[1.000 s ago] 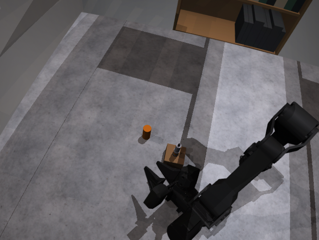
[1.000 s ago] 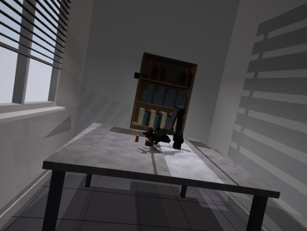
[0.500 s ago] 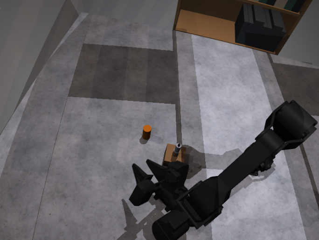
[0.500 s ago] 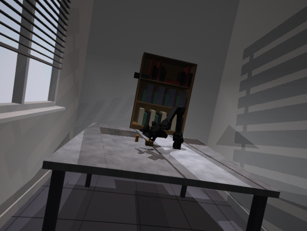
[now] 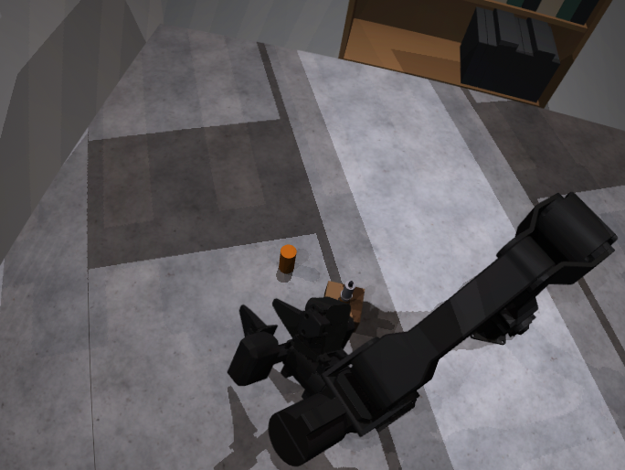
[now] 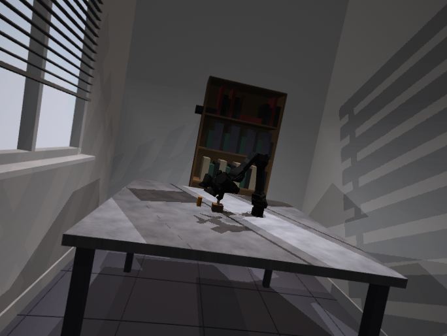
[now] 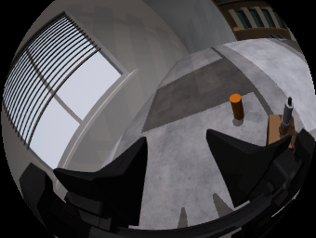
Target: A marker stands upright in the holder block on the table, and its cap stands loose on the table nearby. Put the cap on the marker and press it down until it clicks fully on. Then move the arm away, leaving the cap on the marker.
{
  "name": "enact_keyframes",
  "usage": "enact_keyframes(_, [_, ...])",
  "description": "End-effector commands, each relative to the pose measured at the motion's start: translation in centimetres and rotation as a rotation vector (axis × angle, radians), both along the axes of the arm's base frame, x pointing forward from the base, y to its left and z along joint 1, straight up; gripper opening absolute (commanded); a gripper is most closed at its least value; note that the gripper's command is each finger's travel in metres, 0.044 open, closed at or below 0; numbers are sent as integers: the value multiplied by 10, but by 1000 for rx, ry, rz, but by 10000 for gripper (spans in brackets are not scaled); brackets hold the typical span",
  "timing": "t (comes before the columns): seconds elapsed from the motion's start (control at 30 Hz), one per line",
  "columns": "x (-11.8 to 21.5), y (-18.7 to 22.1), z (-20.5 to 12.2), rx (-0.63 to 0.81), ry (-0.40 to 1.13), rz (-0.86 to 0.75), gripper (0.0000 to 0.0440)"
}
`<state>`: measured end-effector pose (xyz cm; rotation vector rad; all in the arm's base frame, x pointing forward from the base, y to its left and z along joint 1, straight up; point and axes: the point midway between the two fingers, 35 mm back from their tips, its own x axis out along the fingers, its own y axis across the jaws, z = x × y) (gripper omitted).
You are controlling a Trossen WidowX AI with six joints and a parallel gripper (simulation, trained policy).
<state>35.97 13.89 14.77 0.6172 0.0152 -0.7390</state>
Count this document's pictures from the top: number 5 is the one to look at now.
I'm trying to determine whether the brown wooden block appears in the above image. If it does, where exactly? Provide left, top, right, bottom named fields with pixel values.
left=324, top=281, right=365, bottom=332

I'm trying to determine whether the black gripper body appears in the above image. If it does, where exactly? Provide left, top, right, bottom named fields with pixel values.
left=228, top=331, right=342, bottom=399

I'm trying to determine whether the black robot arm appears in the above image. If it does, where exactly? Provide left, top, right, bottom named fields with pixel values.
left=268, top=192, right=618, bottom=467

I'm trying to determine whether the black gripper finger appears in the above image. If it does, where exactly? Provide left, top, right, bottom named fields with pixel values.
left=239, top=304, right=278, bottom=336
left=272, top=299, right=303, bottom=337

